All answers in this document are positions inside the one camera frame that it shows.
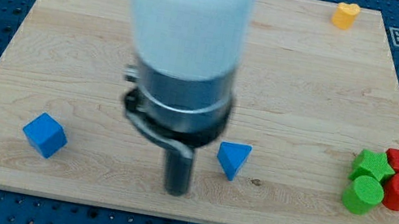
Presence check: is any blue triangular prism block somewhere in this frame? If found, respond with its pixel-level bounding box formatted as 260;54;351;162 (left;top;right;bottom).
217;141;252;181

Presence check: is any green cylinder block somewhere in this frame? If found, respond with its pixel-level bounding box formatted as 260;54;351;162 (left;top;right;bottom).
341;175;384;215

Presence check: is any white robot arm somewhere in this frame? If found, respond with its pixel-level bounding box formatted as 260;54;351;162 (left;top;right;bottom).
123;0;255;196

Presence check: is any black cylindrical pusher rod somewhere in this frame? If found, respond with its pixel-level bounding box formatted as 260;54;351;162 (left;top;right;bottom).
164;146;195;196

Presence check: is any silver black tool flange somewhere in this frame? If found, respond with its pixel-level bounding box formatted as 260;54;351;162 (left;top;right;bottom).
123;58;236;148

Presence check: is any yellow heart block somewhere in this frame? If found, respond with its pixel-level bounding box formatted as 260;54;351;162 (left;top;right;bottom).
331;2;362;30

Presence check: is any green star block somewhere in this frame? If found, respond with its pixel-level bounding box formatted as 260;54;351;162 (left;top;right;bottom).
349;149;396;183

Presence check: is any blue cube block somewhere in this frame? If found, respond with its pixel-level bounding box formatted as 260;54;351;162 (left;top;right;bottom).
23;113;67;158

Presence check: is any grey cable on flange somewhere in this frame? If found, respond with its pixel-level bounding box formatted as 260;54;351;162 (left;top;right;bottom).
117;109;201;161

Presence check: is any wooden board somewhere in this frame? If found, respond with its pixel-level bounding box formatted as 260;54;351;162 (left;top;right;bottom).
0;0;399;224

